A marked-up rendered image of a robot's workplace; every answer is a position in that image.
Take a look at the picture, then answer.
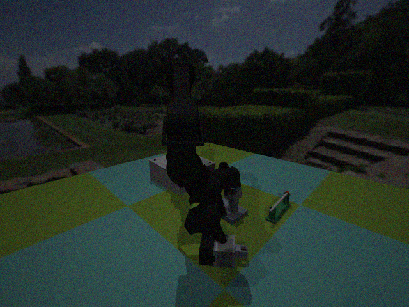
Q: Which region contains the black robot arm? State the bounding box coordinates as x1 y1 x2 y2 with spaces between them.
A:
162 60 241 196

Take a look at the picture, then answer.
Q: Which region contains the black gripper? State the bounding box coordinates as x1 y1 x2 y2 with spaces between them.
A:
179 164 227 244

